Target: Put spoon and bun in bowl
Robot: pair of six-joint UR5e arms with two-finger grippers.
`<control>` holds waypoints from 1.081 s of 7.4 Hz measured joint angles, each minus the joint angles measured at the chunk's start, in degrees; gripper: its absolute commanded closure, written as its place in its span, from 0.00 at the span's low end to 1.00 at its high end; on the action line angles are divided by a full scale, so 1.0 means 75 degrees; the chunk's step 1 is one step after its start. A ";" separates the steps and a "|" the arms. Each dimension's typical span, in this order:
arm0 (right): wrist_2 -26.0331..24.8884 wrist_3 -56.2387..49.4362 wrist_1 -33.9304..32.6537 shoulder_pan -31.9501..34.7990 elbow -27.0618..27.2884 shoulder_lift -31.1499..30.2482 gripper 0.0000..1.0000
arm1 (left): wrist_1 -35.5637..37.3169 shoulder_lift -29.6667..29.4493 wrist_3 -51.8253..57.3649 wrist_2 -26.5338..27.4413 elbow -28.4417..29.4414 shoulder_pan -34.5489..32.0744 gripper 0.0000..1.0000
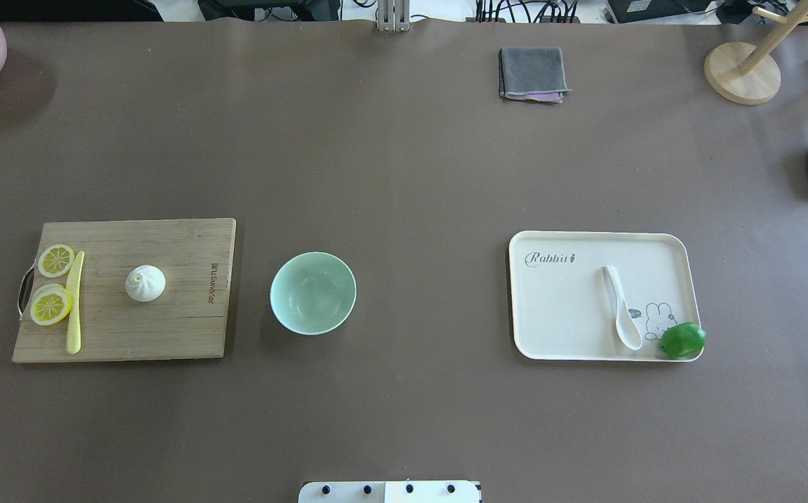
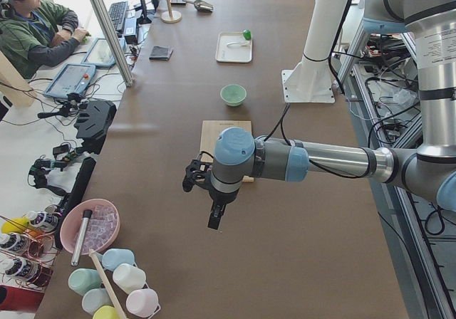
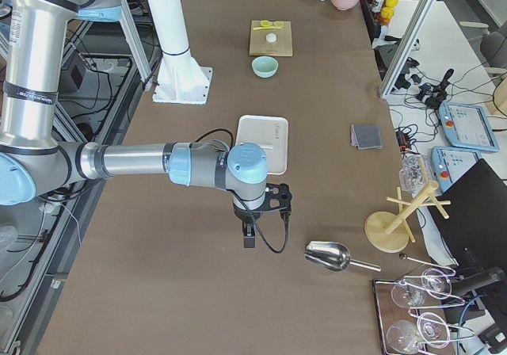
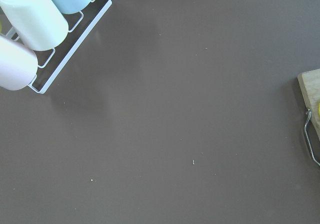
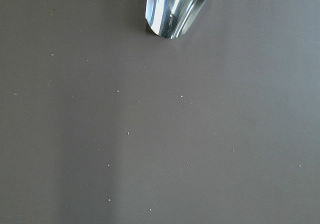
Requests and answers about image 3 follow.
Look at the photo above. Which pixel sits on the light green bowl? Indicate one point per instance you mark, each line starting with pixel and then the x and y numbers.
pixel 265 66

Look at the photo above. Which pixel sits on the yellow toy fruit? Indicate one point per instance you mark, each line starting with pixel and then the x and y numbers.
pixel 388 9

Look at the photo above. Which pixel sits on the teach pendant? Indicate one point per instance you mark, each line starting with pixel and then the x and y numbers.
pixel 451 163
pixel 467 126

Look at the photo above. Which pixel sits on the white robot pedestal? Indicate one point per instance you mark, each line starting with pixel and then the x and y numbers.
pixel 181 80

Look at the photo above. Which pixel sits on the wooden mug tree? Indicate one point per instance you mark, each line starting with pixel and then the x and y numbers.
pixel 390 233

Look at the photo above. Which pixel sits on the cream rabbit tray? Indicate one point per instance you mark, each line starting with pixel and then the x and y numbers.
pixel 266 130

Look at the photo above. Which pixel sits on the wire glass rack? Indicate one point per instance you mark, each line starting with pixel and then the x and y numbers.
pixel 413 322

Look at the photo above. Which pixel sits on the upper teach pendant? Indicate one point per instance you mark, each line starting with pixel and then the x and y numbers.
pixel 467 126

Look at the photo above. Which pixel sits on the aluminium frame post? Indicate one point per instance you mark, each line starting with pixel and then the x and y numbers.
pixel 394 70

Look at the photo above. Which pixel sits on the yellow plastic knife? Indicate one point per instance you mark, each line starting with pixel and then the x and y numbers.
pixel 271 27

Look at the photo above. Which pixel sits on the lower teach pendant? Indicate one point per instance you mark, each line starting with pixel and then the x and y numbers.
pixel 451 163

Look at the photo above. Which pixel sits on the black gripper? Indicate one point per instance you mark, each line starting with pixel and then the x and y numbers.
pixel 242 215

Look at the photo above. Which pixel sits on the black laptop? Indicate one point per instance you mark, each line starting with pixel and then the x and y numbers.
pixel 475 231

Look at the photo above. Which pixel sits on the clear plastic container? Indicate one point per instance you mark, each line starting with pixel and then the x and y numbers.
pixel 413 174

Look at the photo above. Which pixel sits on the metal scoop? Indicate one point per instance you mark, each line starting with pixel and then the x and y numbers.
pixel 334 256

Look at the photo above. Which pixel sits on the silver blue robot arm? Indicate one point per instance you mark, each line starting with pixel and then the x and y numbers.
pixel 34 163

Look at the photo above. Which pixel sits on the bamboo cutting board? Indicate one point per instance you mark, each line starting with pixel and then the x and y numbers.
pixel 282 47

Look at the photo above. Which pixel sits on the wine glass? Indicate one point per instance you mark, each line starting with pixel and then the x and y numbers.
pixel 436 283

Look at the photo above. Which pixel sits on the grey folded cloth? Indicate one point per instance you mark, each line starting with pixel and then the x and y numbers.
pixel 365 136

